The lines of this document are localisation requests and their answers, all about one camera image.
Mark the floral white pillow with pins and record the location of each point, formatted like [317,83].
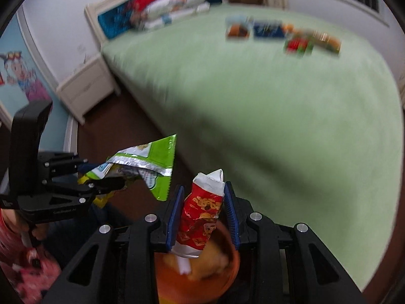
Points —
[177,1]
[185,14]

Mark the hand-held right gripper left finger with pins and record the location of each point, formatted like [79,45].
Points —
[175,220]

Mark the red and green snack packet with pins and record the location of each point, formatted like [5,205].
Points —
[297,45]

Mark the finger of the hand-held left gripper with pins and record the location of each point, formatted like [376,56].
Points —
[63,164]
[107,184]

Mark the red snack wrapper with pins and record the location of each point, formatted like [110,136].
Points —
[199,215]

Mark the green snack wrapper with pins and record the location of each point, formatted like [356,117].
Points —
[158,152]

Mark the cartoon wall poster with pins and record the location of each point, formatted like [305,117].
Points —
[19,76]

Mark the cream nightstand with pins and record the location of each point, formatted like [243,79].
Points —
[85,82]

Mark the brown snack packet on bed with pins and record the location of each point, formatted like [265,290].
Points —
[329,42]

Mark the cream bed headboard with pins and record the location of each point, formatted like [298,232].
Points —
[91,12]

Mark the green bed blanket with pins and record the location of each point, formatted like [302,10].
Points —
[253,117]

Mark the person's left hand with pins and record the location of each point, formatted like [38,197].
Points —
[40,232]

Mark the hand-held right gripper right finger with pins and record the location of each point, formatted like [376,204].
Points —
[232,220]

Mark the blue snack packet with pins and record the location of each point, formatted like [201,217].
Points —
[267,30]

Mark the orange snack packet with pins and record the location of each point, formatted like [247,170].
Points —
[237,31]

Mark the orange round bin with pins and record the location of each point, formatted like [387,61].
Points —
[221,278]

